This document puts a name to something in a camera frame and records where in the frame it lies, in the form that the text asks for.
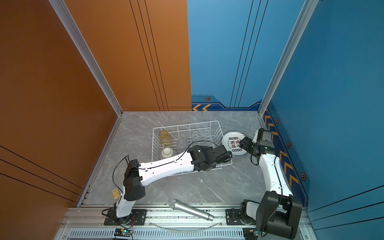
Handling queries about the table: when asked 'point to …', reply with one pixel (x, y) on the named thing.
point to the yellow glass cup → (165, 140)
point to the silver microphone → (175, 204)
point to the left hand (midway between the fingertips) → (209, 152)
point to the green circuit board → (122, 232)
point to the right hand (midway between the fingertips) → (244, 143)
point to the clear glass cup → (181, 145)
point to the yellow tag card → (116, 194)
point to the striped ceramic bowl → (167, 152)
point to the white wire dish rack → (205, 134)
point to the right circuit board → (250, 233)
